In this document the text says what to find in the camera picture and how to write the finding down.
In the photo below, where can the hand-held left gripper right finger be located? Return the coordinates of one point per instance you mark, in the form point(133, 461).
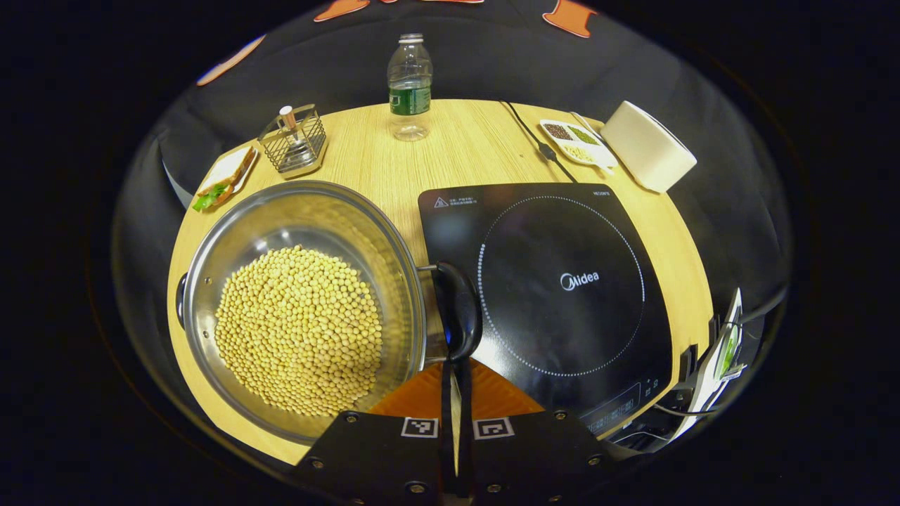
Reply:
point(467, 414)

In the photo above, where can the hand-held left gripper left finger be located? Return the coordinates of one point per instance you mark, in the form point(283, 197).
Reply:
point(446, 414)

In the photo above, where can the black induction cooktop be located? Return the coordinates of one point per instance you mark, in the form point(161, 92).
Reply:
point(562, 232)

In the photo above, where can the pile of soybeans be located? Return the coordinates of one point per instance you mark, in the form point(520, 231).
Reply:
point(299, 330)

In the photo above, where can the white device with green label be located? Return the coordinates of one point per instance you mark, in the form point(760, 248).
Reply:
point(717, 365)

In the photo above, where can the white divided spice dish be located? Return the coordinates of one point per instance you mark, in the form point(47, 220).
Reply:
point(576, 144)

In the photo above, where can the sandwich with lettuce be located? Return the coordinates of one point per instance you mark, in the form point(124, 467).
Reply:
point(225, 184)

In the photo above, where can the white rounded box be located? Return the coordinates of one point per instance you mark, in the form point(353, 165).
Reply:
point(647, 147)

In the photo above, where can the clear plastic water bottle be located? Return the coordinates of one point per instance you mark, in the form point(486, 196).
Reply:
point(410, 84)

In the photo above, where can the white sandwich plate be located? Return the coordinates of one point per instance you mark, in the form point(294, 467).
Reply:
point(223, 167)

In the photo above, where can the small white-capped stick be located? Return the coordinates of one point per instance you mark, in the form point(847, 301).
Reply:
point(287, 116)

